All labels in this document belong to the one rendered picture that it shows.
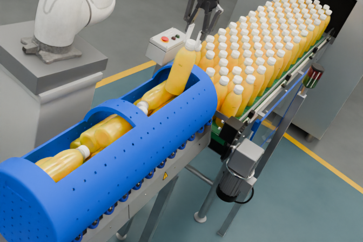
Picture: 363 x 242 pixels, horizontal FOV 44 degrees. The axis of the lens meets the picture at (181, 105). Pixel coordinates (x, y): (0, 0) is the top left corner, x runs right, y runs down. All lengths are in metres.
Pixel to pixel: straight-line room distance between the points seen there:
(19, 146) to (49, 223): 0.95
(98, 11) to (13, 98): 0.50
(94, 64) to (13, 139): 0.51
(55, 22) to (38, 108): 0.34
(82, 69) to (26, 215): 0.80
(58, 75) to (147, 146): 0.55
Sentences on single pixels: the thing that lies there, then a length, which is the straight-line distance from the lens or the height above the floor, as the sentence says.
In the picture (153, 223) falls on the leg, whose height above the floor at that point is 0.29.
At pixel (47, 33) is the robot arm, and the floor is 1.18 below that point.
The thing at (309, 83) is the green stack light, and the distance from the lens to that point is 2.11.
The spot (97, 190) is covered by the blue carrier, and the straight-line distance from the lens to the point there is 1.27.
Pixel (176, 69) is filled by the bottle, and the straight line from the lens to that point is 1.63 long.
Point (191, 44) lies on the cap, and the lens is 1.59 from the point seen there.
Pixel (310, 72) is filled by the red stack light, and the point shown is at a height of 1.23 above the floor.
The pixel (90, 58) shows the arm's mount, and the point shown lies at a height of 1.07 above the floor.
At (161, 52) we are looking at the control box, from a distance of 2.10.
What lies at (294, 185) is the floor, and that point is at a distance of 3.44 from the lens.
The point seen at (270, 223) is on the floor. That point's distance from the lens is 3.09.
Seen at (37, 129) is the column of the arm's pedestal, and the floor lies 0.81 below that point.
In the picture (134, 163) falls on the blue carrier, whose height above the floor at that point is 1.16.
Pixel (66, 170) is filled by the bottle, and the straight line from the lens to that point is 1.28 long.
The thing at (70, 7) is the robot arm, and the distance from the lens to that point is 1.77.
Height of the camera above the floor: 2.13
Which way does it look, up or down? 36 degrees down
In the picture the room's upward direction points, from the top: 21 degrees clockwise
